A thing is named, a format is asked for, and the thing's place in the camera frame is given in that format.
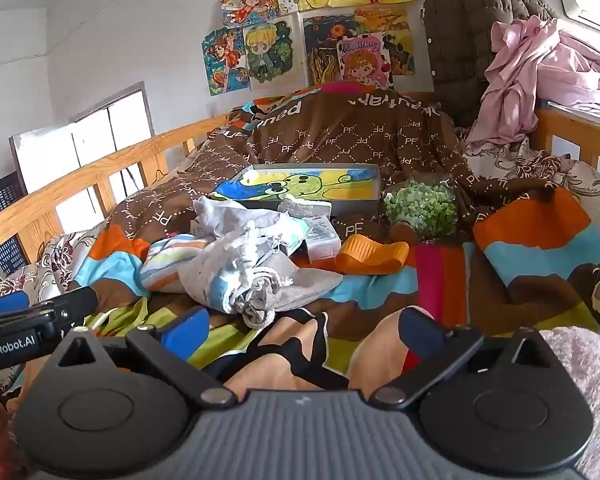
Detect brown quilted jacket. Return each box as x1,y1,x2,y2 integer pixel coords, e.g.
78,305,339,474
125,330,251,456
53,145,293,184
422,0,561,128

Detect pink garment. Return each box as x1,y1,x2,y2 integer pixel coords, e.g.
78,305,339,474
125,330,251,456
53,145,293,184
467,15,600,146

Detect white panel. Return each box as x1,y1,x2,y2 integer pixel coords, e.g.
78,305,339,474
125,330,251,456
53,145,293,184
10,122,88,196

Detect bag of green beads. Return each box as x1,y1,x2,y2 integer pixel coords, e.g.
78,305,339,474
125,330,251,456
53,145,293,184
382,177,458,241

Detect brown printed blanket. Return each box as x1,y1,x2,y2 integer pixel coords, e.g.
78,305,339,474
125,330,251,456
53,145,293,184
67,85,600,391

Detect grey tray with cartoon picture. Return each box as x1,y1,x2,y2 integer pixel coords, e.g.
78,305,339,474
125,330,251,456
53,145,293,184
215,162,382,218

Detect pink fluffy towel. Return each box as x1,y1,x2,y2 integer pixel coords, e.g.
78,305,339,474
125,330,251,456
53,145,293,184
537,327,600,480

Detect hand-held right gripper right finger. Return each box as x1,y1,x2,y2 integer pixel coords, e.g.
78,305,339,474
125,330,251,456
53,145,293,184
370,307,561,408

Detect window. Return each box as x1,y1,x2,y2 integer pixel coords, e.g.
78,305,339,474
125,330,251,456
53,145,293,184
72,89,155,211

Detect group of wall drawings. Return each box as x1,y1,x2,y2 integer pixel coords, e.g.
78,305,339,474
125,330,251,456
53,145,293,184
201,0,531,98

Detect dark plastic crate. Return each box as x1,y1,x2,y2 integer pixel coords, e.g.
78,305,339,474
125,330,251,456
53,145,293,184
0,235,31,281
0,172,28,213

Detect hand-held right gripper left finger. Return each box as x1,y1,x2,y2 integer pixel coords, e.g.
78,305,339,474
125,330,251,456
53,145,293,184
45,306,241,408

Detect striped towel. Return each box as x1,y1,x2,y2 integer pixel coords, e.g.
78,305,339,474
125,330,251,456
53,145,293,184
140,234,221,293

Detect white folded towel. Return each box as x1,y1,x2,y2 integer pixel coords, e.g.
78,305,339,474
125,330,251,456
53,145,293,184
277,197,333,218

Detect person's legs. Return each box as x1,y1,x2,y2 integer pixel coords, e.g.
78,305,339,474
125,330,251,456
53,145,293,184
225,310,418,393

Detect white thin cloth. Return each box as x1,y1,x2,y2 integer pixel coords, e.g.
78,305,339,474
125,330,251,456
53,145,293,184
192,195,293,253

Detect white cardboard box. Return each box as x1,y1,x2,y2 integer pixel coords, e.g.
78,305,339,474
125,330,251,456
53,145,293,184
305,215,342,263

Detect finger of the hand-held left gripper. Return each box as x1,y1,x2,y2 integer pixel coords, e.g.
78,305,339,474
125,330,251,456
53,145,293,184
0,286,99,341
0,291,31,317

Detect orange slipper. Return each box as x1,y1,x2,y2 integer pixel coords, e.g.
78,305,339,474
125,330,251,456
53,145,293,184
335,234,410,276

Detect grey cloth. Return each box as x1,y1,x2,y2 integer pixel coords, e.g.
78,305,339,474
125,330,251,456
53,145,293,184
177,242,343,331

